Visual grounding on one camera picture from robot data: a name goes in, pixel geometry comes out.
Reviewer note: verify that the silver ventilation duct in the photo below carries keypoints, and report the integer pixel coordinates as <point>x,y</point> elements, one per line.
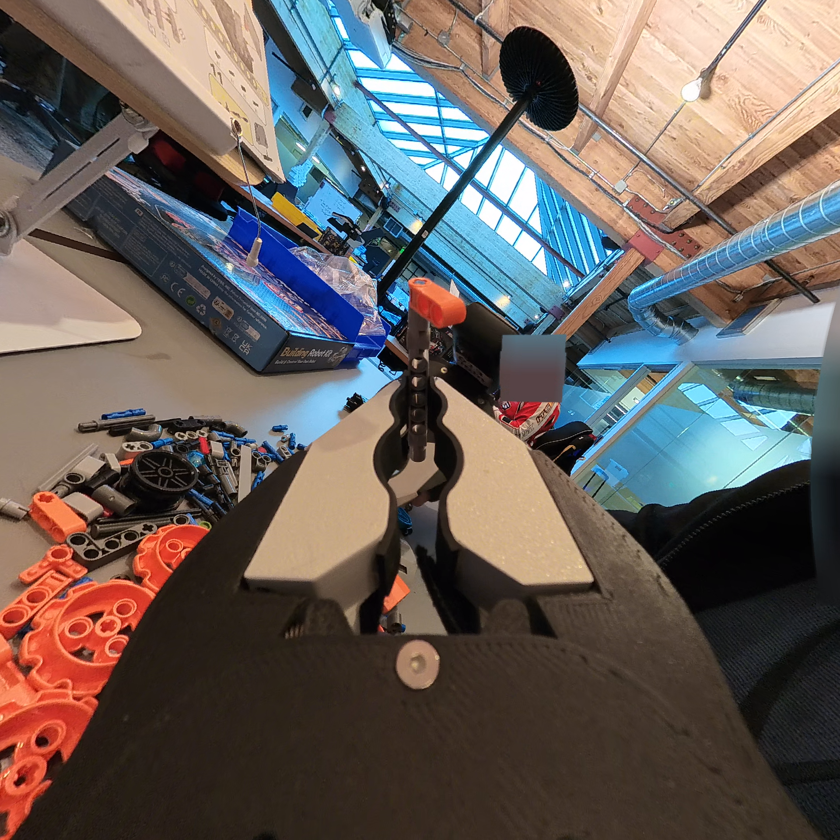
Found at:
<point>722,256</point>

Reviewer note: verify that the orange connector piece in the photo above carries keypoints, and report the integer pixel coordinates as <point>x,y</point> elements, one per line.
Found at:
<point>436,305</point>

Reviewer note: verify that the instruction booklet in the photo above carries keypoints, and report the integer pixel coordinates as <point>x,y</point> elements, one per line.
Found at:
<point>216,52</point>

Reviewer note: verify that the blue storage bin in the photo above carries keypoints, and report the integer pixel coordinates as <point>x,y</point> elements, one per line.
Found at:
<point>315,289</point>

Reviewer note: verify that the pile of building pieces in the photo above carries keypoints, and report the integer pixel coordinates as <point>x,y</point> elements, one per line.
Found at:
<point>216,459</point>

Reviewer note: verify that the blue robot kit box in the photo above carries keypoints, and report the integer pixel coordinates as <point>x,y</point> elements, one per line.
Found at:
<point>216,289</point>

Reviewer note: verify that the blue shirt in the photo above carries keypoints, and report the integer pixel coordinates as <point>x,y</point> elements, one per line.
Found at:
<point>774,689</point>

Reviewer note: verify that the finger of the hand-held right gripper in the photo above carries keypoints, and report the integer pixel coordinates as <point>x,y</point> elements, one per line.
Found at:
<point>417,485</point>

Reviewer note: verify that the grey perforated thin beam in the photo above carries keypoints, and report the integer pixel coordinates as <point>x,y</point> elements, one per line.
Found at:
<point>417,394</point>

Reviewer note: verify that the clear plastic bag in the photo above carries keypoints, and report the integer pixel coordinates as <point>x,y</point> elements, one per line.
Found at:
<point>341,275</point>

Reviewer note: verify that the black metal pole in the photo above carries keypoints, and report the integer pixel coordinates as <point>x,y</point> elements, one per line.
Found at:
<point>459,184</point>

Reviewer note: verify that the yellow bin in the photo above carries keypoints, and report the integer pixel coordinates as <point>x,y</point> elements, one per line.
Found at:
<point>295,210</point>

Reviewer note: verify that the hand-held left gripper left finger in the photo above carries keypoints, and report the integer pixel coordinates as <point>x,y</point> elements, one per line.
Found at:
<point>315,525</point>

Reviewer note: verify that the black spoked wheel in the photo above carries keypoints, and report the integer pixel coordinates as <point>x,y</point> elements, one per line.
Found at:
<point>161,476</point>

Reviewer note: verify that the orange panel piece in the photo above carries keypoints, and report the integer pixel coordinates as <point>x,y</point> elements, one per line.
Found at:
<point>394,594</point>

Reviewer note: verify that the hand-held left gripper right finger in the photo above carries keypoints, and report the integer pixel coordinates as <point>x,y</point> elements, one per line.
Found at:
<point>518,525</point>

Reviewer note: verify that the white book stand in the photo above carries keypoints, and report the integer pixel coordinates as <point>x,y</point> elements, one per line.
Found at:
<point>65,295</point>

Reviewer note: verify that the ceiling spot lamp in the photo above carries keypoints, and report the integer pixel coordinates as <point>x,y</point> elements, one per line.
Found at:
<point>692,88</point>

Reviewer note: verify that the orange short beam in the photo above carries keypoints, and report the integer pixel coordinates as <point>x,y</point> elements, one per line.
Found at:
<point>56,515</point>

